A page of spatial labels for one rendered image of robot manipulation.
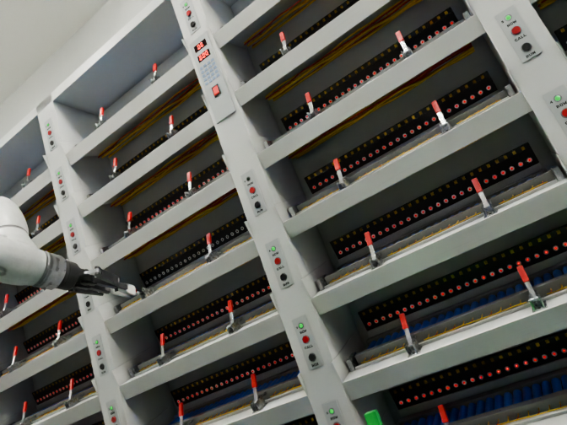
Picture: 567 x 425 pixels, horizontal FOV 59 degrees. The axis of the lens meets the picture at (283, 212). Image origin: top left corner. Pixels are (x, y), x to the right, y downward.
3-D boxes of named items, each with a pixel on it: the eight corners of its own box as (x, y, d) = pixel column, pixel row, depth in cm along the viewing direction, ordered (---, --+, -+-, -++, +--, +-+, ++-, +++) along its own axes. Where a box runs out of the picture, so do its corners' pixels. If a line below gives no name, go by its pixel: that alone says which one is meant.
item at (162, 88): (196, 67, 149) (175, 26, 150) (70, 165, 174) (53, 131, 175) (229, 74, 167) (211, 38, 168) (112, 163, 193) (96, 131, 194)
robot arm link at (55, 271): (46, 277, 120) (69, 282, 125) (48, 244, 125) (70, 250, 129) (24, 292, 124) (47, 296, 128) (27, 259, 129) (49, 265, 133)
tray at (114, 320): (261, 254, 130) (244, 221, 131) (110, 334, 156) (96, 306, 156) (291, 239, 148) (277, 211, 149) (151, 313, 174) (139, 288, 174)
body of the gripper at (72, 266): (47, 293, 128) (79, 299, 135) (67, 280, 125) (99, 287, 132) (48, 266, 132) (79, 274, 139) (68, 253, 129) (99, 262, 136)
